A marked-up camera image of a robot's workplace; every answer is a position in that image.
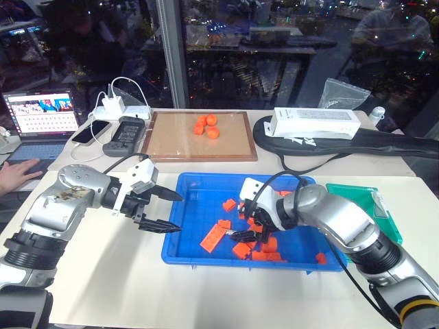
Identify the clear plastic bag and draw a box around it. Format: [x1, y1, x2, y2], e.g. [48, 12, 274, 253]
[318, 77, 372, 112]

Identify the tall orange block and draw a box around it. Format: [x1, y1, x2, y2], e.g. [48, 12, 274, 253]
[261, 236, 279, 254]

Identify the blue plastic bin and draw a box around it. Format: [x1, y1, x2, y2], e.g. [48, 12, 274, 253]
[161, 171, 348, 275]

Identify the white smartphone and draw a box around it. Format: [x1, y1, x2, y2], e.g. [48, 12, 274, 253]
[70, 119, 112, 145]

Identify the white charger plug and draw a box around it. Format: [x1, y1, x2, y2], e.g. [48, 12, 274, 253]
[102, 97, 124, 114]

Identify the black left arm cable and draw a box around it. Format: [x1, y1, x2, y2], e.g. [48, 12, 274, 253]
[102, 153, 151, 175]

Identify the black handheld device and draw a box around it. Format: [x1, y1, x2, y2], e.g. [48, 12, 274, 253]
[102, 115, 147, 158]

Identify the wide orange block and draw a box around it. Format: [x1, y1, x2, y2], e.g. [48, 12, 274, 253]
[251, 250, 281, 263]

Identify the person's bare hand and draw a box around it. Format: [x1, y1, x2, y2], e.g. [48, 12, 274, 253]
[0, 158, 45, 197]

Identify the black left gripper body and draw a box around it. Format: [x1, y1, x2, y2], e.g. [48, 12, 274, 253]
[119, 186, 160, 224]

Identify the grey window frame post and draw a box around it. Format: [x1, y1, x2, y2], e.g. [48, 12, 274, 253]
[155, 0, 190, 111]

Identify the black fabric bag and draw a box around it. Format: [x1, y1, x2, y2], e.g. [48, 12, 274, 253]
[252, 114, 439, 173]

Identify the white charging cable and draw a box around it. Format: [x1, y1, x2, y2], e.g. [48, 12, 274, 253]
[71, 90, 111, 163]
[108, 76, 151, 111]

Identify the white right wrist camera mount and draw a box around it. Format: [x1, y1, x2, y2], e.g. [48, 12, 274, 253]
[239, 178, 281, 231]

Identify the long white box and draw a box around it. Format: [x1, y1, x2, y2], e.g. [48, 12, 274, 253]
[263, 106, 362, 141]

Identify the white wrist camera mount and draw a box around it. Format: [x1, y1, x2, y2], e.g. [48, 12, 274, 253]
[239, 178, 281, 231]
[111, 158, 160, 216]

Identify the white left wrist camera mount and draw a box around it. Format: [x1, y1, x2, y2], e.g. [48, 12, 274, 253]
[111, 158, 160, 216]

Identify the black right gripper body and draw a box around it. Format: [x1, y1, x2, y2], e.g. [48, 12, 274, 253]
[244, 204, 276, 243]

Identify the open laptop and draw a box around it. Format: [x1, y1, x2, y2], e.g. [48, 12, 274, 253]
[1, 89, 82, 173]

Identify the white label card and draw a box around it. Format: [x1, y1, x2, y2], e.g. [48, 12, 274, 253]
[371, 191, 391, 219]

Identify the white power strip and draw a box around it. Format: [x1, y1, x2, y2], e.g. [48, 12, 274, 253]
[93, 105, 152, 121]

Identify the green plastic bin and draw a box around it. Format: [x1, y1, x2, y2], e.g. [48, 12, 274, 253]
[325, 183, 403, 264]

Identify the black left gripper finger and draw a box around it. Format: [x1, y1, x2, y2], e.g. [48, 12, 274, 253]
[138, 218, 183, 235]
[152, 186, 185, 203]

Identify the wooden tray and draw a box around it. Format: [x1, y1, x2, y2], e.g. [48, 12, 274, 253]
[140, 110, 259, 163]

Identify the long flat orange block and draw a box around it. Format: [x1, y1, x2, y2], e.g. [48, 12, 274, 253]
[200, 222, 228, 254]

